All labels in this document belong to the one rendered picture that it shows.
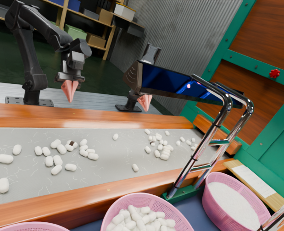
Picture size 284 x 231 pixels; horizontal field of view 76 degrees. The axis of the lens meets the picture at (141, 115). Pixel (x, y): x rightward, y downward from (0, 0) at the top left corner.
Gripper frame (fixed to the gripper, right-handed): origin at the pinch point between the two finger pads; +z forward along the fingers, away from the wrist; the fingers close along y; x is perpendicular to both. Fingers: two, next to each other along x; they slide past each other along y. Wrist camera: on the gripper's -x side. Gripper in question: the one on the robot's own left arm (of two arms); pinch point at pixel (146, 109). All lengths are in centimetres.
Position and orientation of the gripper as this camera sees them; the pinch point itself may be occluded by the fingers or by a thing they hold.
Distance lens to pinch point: 89.6
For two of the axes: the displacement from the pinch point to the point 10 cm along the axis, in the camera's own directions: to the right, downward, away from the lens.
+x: -6.0, 2.8, 7.5
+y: 7.9, 0.5, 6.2
